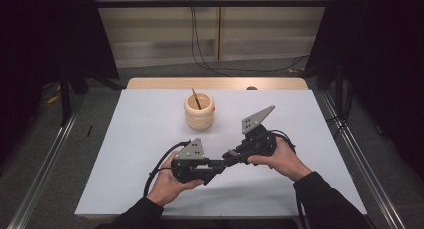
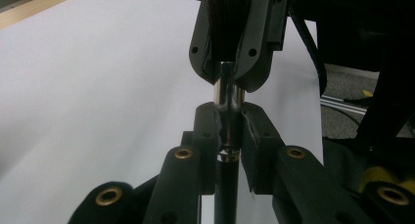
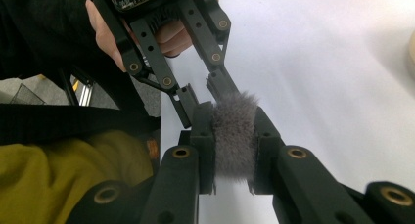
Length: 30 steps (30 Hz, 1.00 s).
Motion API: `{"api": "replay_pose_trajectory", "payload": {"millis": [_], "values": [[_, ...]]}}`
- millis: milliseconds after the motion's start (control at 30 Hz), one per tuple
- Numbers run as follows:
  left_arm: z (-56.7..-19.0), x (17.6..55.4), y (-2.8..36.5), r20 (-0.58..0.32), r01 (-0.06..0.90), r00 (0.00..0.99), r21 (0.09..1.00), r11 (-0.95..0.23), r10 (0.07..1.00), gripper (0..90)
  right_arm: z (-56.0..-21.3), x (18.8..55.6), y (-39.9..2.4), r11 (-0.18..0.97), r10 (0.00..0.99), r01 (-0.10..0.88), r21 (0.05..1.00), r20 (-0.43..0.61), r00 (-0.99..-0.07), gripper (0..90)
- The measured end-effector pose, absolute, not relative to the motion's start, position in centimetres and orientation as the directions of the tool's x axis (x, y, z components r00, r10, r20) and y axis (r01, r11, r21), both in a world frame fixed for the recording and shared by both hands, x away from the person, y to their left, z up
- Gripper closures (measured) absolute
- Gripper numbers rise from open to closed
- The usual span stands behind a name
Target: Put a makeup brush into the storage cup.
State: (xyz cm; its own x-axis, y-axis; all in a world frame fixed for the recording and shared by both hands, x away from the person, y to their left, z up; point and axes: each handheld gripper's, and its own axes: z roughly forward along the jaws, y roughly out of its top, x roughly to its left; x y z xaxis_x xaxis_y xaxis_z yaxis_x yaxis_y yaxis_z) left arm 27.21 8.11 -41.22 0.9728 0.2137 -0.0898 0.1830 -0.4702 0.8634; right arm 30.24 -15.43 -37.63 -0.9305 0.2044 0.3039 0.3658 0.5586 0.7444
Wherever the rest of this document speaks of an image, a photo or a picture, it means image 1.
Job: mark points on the white table mat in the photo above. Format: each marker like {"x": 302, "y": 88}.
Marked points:
{"x": 133, "y": 139}

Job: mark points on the thin black orange-tipped brush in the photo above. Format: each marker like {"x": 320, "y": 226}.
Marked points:
{"x": 196, "y": 100}

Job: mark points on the black horizontal bar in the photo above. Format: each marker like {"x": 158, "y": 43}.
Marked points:
{"x": 213, "y": 3}

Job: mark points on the aluminium floor rail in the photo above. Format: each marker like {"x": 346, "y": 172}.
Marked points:
{"x": 383, "y": 202}
{"x": 43, "y": 165}

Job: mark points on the yellow floor marker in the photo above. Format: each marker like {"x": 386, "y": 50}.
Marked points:
{"x": 53, "y": 99}

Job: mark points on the black metal stand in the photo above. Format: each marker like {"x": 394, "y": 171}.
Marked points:
{"x": 339, "y": 89}
{"x": 65, "y": 99}

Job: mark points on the cream ribbed cup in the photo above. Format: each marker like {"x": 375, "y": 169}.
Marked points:
{"x": 199, "y": 119}

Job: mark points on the person's right hand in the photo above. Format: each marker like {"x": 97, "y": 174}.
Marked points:
{"x": 286, "y": 160}

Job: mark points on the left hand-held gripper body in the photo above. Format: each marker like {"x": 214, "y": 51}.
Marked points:
{"x": 191, "y": 150}

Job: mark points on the black curtain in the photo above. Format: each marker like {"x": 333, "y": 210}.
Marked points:
{"x": 383, "y": 55}
{"x": 40, "y": 39}

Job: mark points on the dark round table grommet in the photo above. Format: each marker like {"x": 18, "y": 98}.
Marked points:
{"x": 251, "y": 88}

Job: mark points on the small black floor object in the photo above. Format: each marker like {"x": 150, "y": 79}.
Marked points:
{"x": 89, "y": 130}

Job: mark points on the person's left hand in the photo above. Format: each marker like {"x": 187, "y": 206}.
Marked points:
{"x": 166, "y": 185}

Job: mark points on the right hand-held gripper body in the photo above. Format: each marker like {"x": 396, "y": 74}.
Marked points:
{"x": 260, "y": 142}

